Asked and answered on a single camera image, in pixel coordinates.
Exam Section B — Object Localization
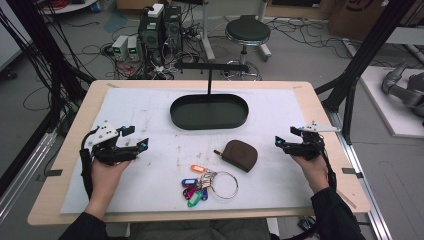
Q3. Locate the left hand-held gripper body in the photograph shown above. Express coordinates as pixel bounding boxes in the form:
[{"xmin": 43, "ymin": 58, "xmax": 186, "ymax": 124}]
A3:
[{"xmin": 87, "ymin": 120, "xmax": 139, "ymax": 166}]

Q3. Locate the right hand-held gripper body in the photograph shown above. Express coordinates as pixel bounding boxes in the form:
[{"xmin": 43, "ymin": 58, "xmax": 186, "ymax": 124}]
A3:
[{"xmin": 283, "ymin": 121, "xmax": 342, "ymax": 162}]

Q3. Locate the brown leather key pouch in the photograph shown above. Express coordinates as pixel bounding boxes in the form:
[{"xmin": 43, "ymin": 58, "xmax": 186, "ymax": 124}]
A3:
[{"xmin": 213, "ymin": 139, "xmax": 259, "ymax": 174}]

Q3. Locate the key ring with coloured tags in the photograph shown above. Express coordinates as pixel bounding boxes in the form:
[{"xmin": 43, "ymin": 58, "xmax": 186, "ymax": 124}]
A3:
[{"xmin": 180, "ymin": 163, "xmax": 240, "ymax": 208}]

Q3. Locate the black oval tray with hanger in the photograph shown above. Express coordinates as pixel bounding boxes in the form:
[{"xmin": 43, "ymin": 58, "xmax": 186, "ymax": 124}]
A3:
[{"xmin": 169, "ymin": 61, "xmax": 250, "ymax": 131}]

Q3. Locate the person's right hand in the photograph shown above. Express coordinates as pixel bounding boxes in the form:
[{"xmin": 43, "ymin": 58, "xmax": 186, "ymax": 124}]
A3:
[{"xmin": 289, "ymin": 153, "xmax": 332, "ymax": 195}]

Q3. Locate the person's left hand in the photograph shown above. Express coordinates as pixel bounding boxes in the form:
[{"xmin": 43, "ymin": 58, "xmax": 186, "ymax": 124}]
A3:
[{"xmin": 89, "ymin": 157, "xmax": 134, "ymax": 202}]

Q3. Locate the white table mat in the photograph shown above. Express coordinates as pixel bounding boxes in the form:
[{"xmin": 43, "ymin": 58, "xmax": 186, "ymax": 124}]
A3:
[{"xmin": 59, "ymin": 87, "xmax": 316, "ymax": 214}]

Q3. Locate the black tape piece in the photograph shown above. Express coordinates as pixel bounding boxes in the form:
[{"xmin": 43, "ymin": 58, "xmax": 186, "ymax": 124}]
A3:
[
  {"xmin": 341, "ymin": 167, "xmax": 365, "ymax": 180},
  {"xmin": 35, "ymin": 168, "xmax": 64, "ymax": 183}
]

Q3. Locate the grey bench power supply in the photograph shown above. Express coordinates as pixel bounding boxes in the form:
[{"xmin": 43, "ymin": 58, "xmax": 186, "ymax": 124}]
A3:
[
  {"xmin": 111, "ymin": 34, "xmax": 130, "ymax": 62},
  {"xmin": 126, "ymin": 35, "xmax": 141, "ymax": 62}
]

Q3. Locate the white platform board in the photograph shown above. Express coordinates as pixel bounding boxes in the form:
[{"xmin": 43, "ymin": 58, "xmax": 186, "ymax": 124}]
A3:
[{"xmin": 359, "ymin": 65, "xmax": 424, "ymax": 140}]

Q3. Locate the black computer tower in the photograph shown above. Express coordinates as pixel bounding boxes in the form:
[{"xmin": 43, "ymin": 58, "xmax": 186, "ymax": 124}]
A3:
[
  {"xmin": 163, "ymin": 5, "xmax": 184, "ymax": 53},
  {"xmin": 137, "ymin": 13, "xmax": 166, "ymax": 67}
]

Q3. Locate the black round stool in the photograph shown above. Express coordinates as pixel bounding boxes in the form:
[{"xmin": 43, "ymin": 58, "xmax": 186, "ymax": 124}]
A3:
[{"xmin": 221, "ymin": 14, "xmax": 272, "ymax": 81}]

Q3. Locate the white box on tower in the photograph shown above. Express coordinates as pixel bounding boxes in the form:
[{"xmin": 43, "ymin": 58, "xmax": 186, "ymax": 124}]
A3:
[{"xmin": 147, "ymin": 3, "xmax": 165, "ymax": 19}]

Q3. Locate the grey metal desk leg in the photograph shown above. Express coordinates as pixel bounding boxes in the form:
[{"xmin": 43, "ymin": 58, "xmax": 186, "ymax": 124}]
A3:
[{"xmin": 199, "ymin": 0, "xmax": 217, "ymax": 62}]

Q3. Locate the brown cardboard box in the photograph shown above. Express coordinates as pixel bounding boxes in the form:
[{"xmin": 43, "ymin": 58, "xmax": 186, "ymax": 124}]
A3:
[{"xmin": 327, "ymin": 0, "xmax": 424, "ymax": 42}]

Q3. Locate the left hand-held gripper cable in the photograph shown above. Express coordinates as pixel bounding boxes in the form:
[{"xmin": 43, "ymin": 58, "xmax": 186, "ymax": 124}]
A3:
[{"xmin": 79, "ymin": 125, "xmax": 101, "ymax": 201}]

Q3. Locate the hand-held gripper cable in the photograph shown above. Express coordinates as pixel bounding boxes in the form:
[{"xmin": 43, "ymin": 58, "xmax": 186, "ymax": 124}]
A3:
[
  {"xmin": 79, "ymin": 125, "xmax": 101, "ymax": 201},
  {"xmin": 316, "ymin": 133, "xmax": 338, "ymax": 194}
]

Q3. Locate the right hand-held gripper cable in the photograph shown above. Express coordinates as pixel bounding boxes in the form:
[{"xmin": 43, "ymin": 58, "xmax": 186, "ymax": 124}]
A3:
[{"xmin": 316, "ymin": 133, "xmax": 338, "ymax": 194}]

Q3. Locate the aluminium rail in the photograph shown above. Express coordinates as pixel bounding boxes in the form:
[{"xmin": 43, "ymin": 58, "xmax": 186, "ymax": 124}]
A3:
[
  {"xmin": 0, "ymin": 129, "xmax": 58, "ymax": 223},
  {"xmin": 324, "ymin": 109, "xmax": 395, "ymax": 240}
]

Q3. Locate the black metal frame post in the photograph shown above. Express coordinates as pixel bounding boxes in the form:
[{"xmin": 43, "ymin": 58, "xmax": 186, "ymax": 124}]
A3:
[{"xmin": 314, "ymin": 0, "xmax": 418, "ymax": 145}]

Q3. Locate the black frame with cable bundle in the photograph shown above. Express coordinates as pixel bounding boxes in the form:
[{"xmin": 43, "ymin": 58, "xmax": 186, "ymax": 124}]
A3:
[{"xmin": 0, "ymin": 0, "xmax": 96, "ymax": 198}]

